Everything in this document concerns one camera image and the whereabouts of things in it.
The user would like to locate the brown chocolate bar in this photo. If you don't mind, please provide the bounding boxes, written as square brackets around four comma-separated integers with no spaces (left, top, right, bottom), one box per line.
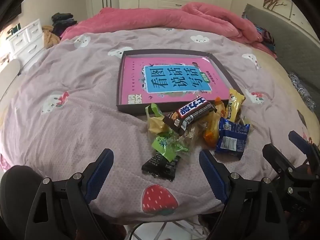
[164,96,217,136]

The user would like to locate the dark grey shallow tray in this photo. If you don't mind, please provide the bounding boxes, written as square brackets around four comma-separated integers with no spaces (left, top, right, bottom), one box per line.
[115,49,242,115]

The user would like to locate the blue biscuit packet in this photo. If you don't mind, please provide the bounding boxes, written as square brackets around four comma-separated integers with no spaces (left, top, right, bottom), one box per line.
[214,117,251,161]

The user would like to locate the small black snack packet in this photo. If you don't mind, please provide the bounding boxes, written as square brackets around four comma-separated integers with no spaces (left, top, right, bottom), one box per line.
[141,154,182,182]

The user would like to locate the yellow candy packet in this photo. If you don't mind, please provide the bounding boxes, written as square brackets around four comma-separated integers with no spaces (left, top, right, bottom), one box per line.
[228,88,247,123]

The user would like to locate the white oval table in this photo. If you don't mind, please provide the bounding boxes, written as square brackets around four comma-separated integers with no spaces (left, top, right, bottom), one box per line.
[0,59,22,88]

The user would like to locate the purple printed bedsheet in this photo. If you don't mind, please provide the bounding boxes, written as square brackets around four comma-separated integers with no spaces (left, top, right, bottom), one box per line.
[0,27,320,224]

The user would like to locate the clear nut candy packet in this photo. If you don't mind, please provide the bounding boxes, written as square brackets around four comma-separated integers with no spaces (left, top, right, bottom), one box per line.
[179,124,203,147]

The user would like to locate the beige bed sheet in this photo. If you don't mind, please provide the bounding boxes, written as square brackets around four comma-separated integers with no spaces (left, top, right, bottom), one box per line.
[250,44,320,140]

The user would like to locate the striped patterned clothes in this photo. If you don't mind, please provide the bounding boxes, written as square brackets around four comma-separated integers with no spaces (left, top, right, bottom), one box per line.
[255,24,278,58]

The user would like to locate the light green snack packet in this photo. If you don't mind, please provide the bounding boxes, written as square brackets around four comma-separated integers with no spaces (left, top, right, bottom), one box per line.
[152,132,189,162]

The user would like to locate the orange biscuit packet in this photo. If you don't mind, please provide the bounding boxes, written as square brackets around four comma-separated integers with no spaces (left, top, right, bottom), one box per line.
[203,97,225,148]

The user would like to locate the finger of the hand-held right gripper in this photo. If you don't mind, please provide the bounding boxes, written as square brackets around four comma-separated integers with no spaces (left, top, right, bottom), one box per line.
[288,131,320,170]
[262,144,320,195]

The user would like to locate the dark floral cloth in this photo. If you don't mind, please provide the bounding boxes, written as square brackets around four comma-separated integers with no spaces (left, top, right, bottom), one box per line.
[287,72,317,112]

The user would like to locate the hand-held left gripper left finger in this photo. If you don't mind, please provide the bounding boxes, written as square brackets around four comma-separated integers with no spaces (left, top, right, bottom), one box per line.
[26,149,130,240]

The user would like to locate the pile of dark clothes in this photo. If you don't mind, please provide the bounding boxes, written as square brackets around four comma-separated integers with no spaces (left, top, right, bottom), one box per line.
[51,12,78,37]

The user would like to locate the grey headboard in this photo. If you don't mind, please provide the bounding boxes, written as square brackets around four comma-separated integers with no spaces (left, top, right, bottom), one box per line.
[241,4,320,105]

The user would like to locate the pink blanket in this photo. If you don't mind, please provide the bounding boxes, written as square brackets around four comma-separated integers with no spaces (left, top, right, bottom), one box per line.
[60,2,278,55]

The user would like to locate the white drawer cabinet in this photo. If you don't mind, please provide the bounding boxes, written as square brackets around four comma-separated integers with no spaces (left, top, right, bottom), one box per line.
[5,19,48,67]

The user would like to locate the metal wire frame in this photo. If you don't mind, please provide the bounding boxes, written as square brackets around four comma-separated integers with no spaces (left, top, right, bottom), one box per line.
[126,220,203,240]

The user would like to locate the pink book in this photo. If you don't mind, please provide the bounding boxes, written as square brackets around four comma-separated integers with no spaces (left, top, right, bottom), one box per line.
[121,57,232,105]

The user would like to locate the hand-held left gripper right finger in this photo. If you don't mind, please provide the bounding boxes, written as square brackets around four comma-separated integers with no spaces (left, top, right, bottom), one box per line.
[199,149,287,240]

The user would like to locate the tan plush cloth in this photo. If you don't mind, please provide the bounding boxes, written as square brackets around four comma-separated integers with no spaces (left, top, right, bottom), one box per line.
[41,25,62,50]

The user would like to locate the green packet with yellow cake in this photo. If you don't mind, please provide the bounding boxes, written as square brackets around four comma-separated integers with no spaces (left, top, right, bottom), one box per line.
[146,104,170,137]

